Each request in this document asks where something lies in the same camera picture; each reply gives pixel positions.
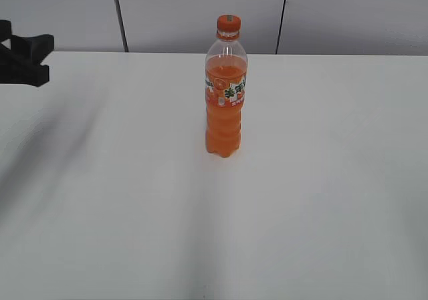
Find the orange soda plastic bottle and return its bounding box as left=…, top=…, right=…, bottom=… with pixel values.
left=205, top=30, right=248, bottom=158

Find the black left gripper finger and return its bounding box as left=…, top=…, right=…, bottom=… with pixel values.
left=0, top=19, right=54, bottom=88

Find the orange bottle cap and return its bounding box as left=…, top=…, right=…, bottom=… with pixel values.
left=217, top=15, right=241, bottom=33

